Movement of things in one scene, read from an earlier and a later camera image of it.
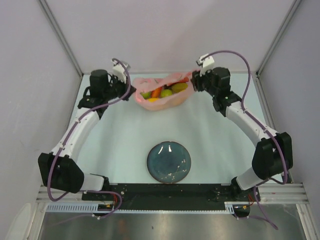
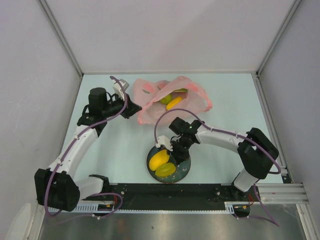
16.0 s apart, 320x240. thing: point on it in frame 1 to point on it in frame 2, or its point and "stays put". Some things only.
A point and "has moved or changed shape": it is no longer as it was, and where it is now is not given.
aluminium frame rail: [62, 36] stays put
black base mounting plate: [171, 196] stays put
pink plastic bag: [141, 84] has moved or changed shape
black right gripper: [196, 80] to [178, 156]
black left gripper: [125, 86] to [131, 108]
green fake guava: [166, 92] to [167, 99]
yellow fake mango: [153, 99] to [158, 158]
